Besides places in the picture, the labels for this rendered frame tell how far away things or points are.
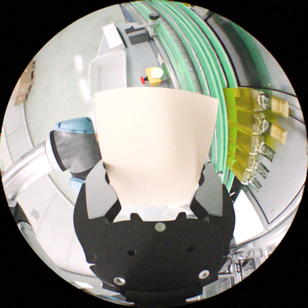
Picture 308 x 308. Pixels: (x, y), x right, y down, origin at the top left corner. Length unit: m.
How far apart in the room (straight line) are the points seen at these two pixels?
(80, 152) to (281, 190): 0.63
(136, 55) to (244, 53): 0.47
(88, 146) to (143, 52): 0.47
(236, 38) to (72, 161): 0.69
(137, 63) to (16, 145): 3.49
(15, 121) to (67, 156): 3.68
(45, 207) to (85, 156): 3.27
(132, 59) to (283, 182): 0.77
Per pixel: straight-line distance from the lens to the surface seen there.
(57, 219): 3.63
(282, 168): 0.43
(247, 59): 0.49
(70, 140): 0.24
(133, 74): 0.49
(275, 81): 0.43
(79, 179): 0.29
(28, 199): 3.38
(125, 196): 0.15
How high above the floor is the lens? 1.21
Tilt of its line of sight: 61 degrees down
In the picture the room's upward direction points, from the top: 177 degrees clockwise
